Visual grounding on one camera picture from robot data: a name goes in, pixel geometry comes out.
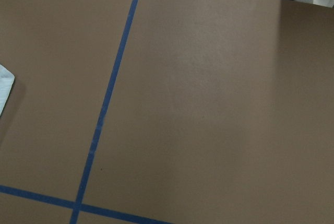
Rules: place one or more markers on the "light blue button shirt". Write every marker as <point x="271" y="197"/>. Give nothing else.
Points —
<point x="6" y="82"/>

